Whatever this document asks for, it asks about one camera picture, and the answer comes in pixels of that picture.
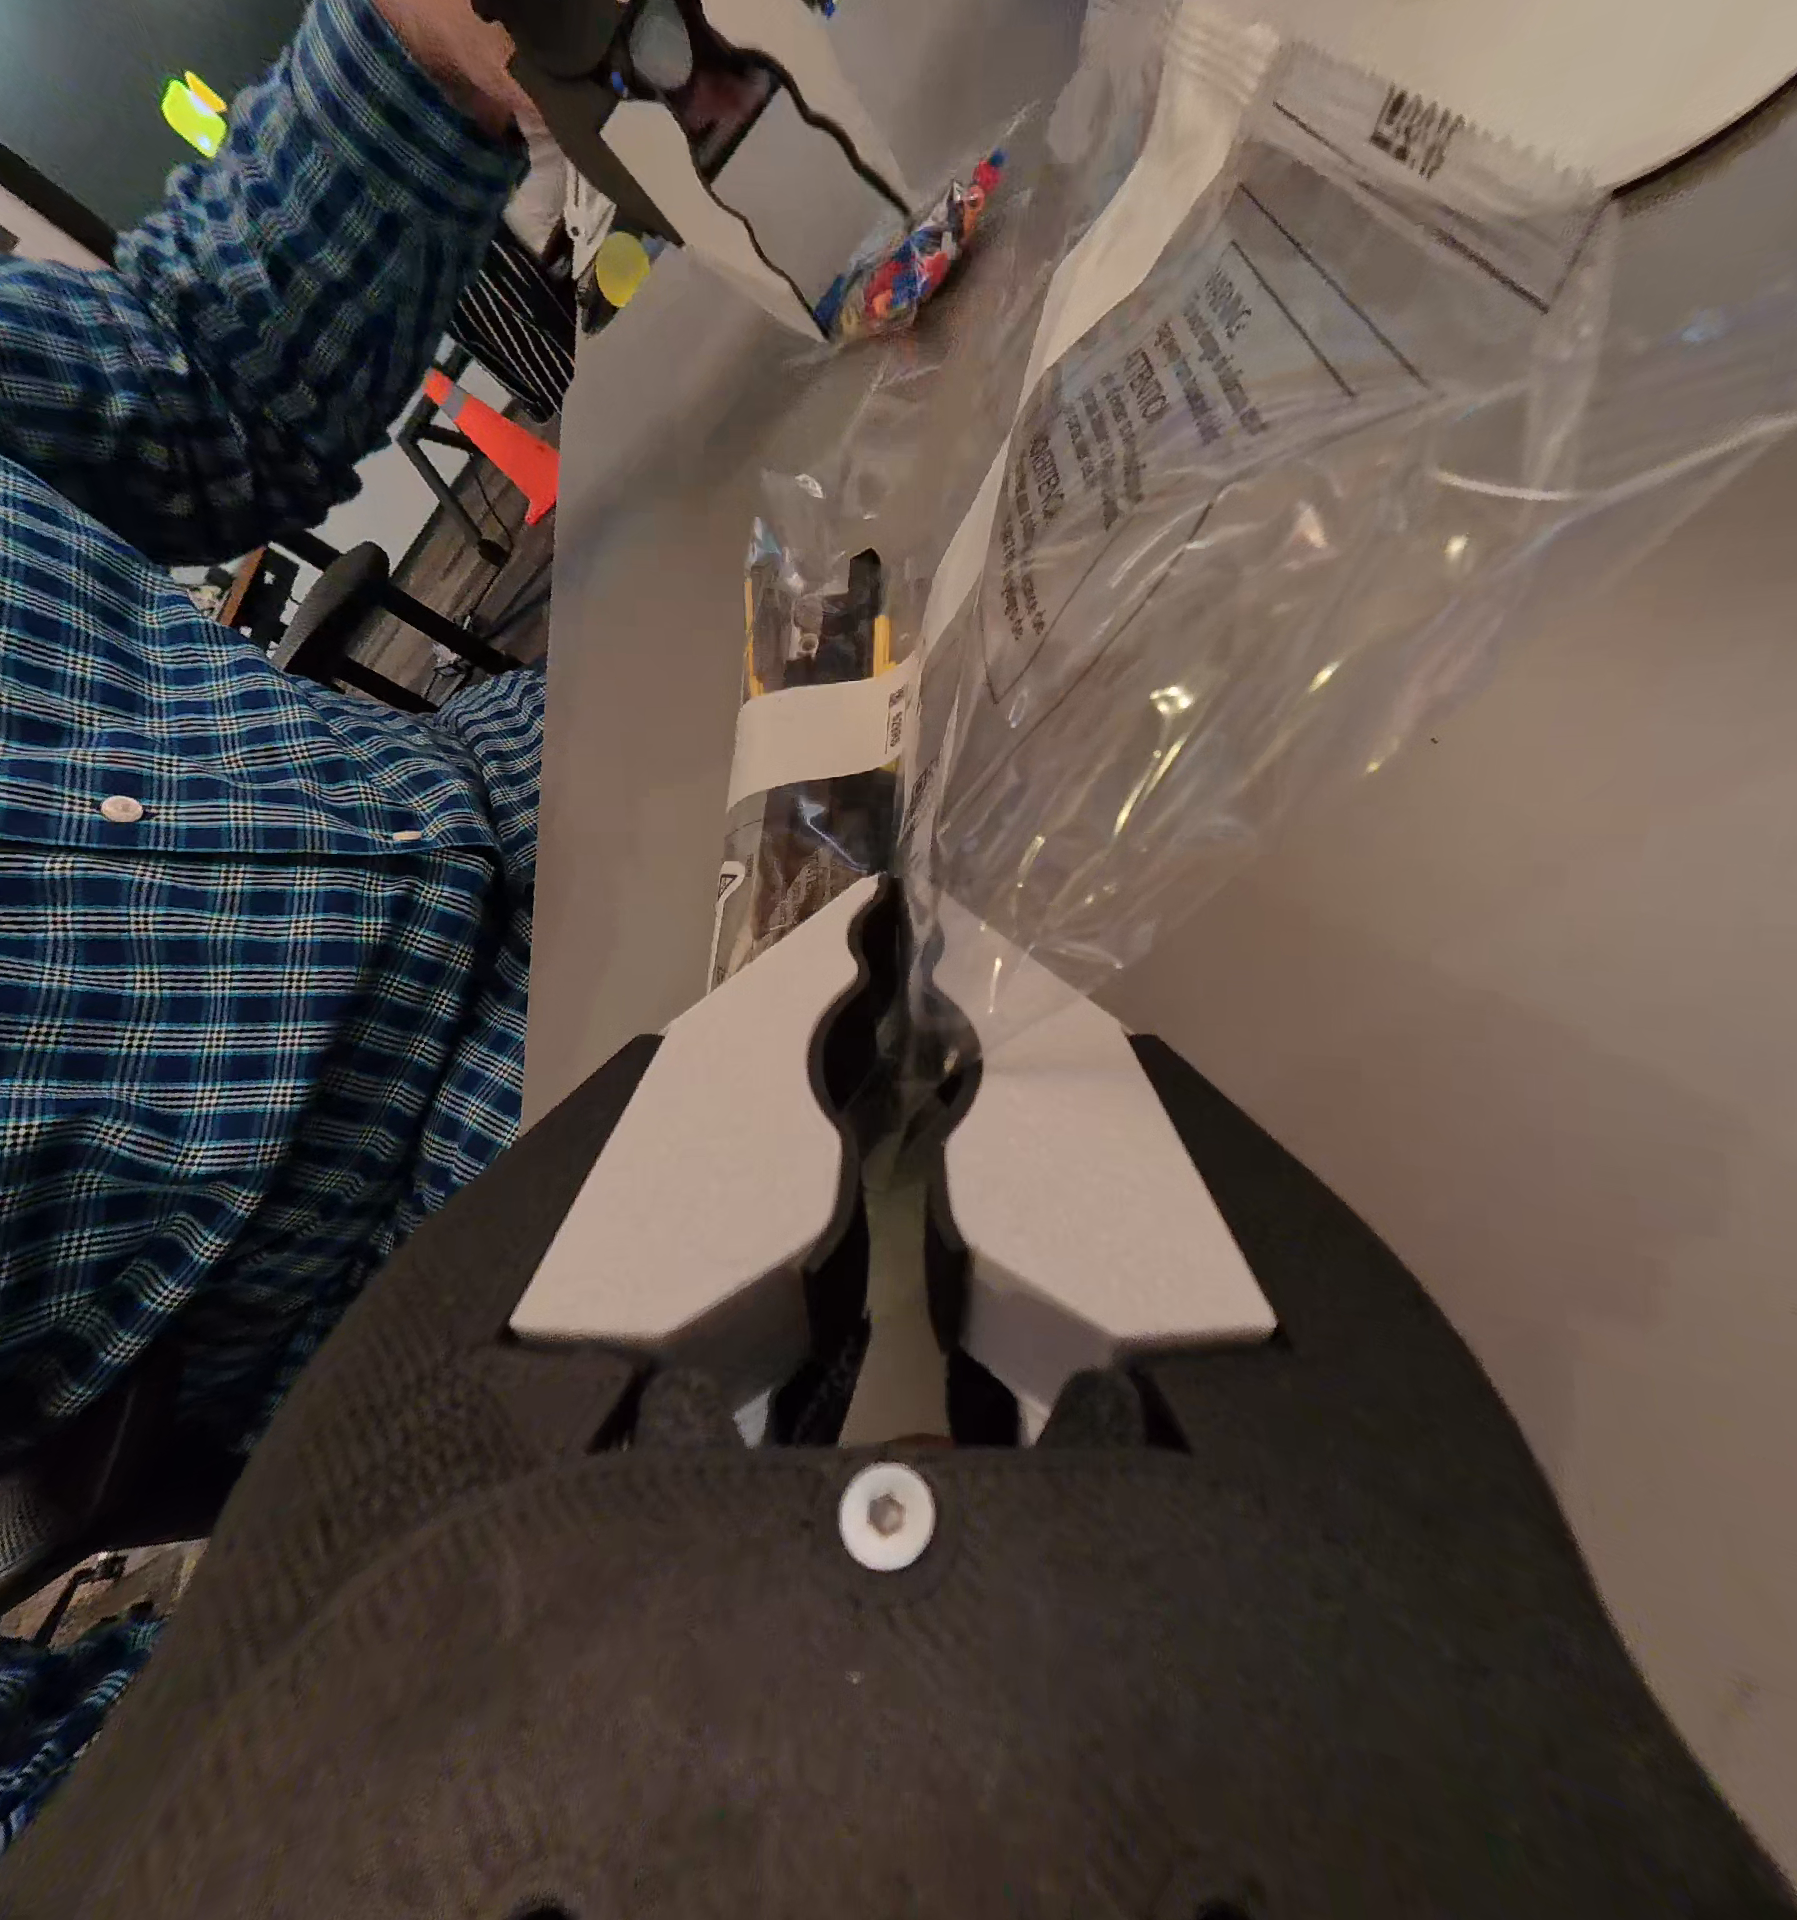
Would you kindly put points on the black white striped cloth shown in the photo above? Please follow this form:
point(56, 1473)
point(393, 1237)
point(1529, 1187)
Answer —
point(523, 331)

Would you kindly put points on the yellow round disc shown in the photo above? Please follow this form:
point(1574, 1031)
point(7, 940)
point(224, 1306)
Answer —
point(621, 272)

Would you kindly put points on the large clear plastic bag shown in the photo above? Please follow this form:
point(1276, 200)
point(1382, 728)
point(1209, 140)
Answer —
point(1363, 524)

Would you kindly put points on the person's left forearm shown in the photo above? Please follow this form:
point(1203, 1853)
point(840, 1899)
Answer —
point(314, 272)

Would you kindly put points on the orange traffic cone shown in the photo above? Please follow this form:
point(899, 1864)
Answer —
point(516, 444)

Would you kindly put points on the neon yellow object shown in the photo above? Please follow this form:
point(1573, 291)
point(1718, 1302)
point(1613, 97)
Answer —
point(194, 115)

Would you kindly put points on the bag of black yellow parts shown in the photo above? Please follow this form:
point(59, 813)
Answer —
point(814, 705)

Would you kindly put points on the bag of colourful lego pieces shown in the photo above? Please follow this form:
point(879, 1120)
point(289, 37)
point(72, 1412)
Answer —
point(897, 272)

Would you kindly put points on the person's plaid shirt torso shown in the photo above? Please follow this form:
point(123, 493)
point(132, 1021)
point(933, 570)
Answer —
point(163, 975)

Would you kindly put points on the person's left hand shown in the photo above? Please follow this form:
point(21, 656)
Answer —
point(469, 62)

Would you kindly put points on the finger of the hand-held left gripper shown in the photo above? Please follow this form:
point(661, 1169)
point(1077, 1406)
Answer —
point(808, 75)
point(687, 187)

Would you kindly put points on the black monitor screen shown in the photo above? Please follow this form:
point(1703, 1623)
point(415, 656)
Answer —
point(59, 75)

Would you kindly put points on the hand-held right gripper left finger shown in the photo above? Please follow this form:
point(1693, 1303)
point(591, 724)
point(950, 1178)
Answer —
point(687, 1185)

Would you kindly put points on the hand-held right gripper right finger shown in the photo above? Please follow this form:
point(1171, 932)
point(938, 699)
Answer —
point(1122, 1216)

